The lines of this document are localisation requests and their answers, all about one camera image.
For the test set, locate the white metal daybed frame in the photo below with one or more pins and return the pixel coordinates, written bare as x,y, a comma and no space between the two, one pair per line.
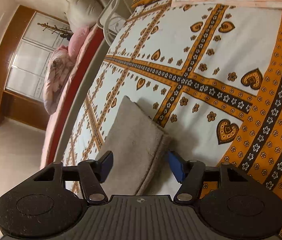
113,17

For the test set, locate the wooden coat rack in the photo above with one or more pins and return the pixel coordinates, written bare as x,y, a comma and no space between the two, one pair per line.
63,32

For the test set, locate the grey-brown fleece pants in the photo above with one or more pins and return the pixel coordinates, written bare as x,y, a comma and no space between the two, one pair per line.
138,145

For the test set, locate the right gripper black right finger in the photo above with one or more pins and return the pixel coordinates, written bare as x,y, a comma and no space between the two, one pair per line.
226,200

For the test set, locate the orange heart patterned bedsheet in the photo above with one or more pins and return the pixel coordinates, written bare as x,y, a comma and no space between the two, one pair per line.
210,75

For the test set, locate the folded pink quilt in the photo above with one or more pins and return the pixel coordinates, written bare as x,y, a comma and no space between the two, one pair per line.
59,68

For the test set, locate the pink pillow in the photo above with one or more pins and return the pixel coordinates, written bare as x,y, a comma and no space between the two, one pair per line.
76,42

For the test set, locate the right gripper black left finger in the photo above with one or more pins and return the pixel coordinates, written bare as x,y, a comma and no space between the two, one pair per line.
54,199

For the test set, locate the brown wooden overhead cabinets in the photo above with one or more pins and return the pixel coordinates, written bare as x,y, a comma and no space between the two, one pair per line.
12,105

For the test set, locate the large bed with pink sheet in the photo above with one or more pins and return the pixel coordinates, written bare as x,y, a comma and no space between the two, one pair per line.
69,91

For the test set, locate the white sliding-door wardrobe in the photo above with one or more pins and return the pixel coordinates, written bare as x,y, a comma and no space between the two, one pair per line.
29,62

